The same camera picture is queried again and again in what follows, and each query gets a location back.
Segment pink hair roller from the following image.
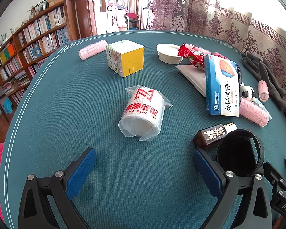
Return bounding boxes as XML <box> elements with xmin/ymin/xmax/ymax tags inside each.
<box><xmin>258</xmin><ymin>80</ymin><xmax>270</xmax><ymax>102</ymax></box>
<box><xmin>183</xmin><ymin>43</ymin><xmax>211</xmax><ymax>56</ymax></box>
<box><xmin>78</xmin><ymin>39</ymin><xmax>108</xmax><ymax>60</ymax></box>
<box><xmin>239</xmin><ymin>98</ymin><xmax>271</xmax><ymax>127</ymax></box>

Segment blue medicine box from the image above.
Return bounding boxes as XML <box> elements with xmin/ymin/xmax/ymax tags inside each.
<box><xmin>203</xmin><ymin>54</ymin><xmax>240</xmax><ymax>117</ymax></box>

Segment pink foam curler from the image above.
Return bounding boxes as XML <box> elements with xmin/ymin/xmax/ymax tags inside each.
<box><xmin>213</xmin><ymin>52</ymin><xmax>230</xmax><ymax>61</ymax></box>

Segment wooden bookshelf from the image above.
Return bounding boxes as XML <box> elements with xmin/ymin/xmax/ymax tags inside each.
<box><xmin>0</xmin><ymin>0</ymin><xmax>82</xmax><ymax>124</ymax></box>

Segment teal table mat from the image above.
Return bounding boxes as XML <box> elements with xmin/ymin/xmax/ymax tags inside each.
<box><xmin>0</xmin><ymin>30</ymin><xmax>286</xmax><ymax>229</ymax></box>

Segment red snack packet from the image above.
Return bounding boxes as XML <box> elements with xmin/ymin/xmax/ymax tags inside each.
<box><xmin>177</xmin><ymin>45</ymin><xmax>206</xmax><ymax>71</ymax></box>

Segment black comb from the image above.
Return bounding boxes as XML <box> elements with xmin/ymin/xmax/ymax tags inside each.
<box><xmin>236</xmin><ymin>65</ymin><xmax>243</xmax><ymax>87</ymax></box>

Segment black cup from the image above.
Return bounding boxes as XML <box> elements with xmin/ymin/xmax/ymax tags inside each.
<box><xmin>216</xmin><ymin>129</ymin><xmax>265</xmax><ymax>177</ymax></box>

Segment dark chair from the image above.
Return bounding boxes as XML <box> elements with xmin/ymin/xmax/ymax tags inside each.
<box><xmin>123</xmin><ymin>12</ymin><xmax>141</xmax><ymax>31</ymax></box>

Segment purple lace curtain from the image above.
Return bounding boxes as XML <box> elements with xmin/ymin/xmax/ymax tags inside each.
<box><xmin>146</xmin><ymin>0</ymin><xmax>191</xmax><ymax>33</ymax></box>

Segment rows of books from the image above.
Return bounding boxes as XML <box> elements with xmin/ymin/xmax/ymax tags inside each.
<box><xmin>0</xmin><ymin>6</ymin><xmax>71</xmax><ymax>105</ymax></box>

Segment wooden door frame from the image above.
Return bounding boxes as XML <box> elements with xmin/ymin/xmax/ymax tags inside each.
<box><xmin>75</xmin><ymin>0</ymin><xmax>106</xmax><ymax>40</ymax></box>

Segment panda toy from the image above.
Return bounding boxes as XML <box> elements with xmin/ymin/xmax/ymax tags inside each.
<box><xmin>238</xmin><ymin>83</ymin><xmax>257</xmax><ymax>102</ymax></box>

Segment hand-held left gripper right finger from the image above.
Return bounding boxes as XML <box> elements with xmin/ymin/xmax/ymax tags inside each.
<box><xmin>193</xmin><ymin>147</ymin><xmax>274</xmax><ymax>229</ymax></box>

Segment grey glove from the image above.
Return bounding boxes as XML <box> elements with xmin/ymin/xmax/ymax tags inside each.
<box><xmin>241</xmin><ymin>52</ymin><xmax>263</xmax><ymax>81</ymax></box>
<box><xmin>257</xmin><ymin>61</ymin><xmax>286</xmax><ymax>111</ymax></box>

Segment blue stool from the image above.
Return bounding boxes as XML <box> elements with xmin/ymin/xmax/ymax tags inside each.
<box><xmin>2</xmin><ymin>98</ymin><xmax>14</xmax><ymax>115</ymax></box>

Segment white roll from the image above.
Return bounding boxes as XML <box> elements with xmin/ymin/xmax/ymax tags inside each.
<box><xmin>119</xmin><ymin>85</ymin><xmax>173</xmax><ymax>142</ymax></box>

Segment white paper packet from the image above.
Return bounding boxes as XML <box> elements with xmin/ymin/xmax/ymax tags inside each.
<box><xmin>175</xmin><ymin>64</ymin><xmax>213</xmax><ymax>97</ymax></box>

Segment yellow and white box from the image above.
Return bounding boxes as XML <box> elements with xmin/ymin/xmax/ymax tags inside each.
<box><xmin>105</xmin><ymin>40</ymin><xmax>145</xmax><ymax>78</ymax></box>

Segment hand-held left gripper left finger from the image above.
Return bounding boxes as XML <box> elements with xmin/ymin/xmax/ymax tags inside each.
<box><xmin>18</xmin><ymin>147</ymin><xmax>96</xmax><ymax>229</ymax></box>

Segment white round lid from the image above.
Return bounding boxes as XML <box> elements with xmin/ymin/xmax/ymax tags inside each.
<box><xmin>156</xmin><ymin>43</ymin><xmax>184</xmax><ymax>64</ymax></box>

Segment cream patterned curtain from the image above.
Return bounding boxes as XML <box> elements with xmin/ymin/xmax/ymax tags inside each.
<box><xmin>186</xmin><ymin>0</ymin><xmax>286</xmax><ymax>97</ymax></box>

